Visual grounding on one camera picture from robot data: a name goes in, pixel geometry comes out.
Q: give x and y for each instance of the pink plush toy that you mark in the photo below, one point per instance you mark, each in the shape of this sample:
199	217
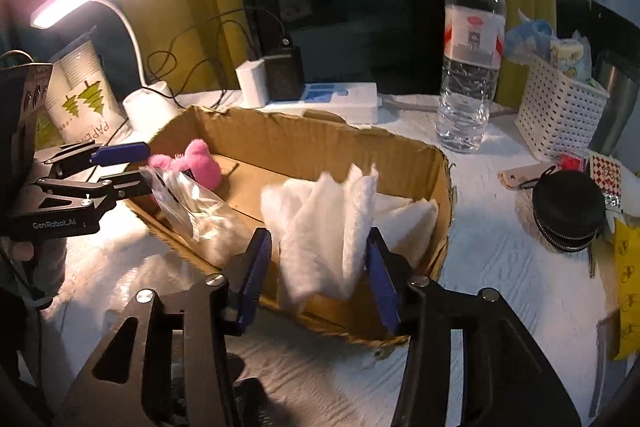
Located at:
197	164

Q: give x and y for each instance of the cardboard box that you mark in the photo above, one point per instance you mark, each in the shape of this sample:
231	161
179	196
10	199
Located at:
300	147

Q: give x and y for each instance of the pale yellow packet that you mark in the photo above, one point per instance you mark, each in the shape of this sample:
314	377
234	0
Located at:
570	54

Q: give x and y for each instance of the clear plastic water bottle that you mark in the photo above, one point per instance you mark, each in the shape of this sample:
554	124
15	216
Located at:
470	77

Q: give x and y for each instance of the white charger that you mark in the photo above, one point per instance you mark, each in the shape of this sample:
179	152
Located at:
252	83

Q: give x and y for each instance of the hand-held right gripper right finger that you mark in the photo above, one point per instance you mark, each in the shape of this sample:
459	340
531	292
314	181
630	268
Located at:
382	284

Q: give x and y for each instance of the white textured table cover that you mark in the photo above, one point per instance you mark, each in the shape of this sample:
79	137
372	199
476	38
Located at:
500	287

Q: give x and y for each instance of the blue plastic bag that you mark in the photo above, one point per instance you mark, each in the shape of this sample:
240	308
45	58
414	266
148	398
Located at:
525	39

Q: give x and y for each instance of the clear plastic bag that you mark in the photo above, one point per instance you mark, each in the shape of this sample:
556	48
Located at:
192	212

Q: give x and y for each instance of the white power strip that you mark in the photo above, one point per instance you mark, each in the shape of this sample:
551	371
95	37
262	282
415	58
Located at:
340	99

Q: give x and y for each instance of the person's left forearm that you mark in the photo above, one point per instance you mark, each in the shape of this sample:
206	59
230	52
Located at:
47	269

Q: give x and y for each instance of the person's left hand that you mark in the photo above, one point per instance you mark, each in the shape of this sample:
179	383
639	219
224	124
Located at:
20	252

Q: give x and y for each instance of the small red box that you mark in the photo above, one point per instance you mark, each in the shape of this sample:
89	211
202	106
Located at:
574	162

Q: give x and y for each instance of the white fluffy cloth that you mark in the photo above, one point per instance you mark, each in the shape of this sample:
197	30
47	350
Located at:
315	232

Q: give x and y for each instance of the metal flask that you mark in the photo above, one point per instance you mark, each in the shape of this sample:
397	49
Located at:
617	107

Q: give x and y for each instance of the folded white cloth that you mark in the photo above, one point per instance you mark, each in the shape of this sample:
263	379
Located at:
407	209

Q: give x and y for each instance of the beige leather key holder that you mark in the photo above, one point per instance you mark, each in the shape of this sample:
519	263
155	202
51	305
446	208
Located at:
522	177

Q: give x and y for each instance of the red white patterned packet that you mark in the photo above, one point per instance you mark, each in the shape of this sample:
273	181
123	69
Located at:
606	179

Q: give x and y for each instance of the paper canister with green trees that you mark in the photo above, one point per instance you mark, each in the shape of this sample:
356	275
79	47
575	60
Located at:
82	92

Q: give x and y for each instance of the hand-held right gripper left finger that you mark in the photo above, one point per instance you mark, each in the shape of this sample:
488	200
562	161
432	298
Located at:
252	277

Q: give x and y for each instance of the black round zip case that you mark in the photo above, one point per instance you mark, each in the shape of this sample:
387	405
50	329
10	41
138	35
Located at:
567	207

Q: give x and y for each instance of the black charger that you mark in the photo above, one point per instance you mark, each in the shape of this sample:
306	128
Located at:
285	72

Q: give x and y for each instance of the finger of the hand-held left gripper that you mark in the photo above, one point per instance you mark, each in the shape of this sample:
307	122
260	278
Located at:
122	153
127	187

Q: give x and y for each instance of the white perforated basket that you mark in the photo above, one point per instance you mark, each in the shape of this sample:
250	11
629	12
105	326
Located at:
560	112

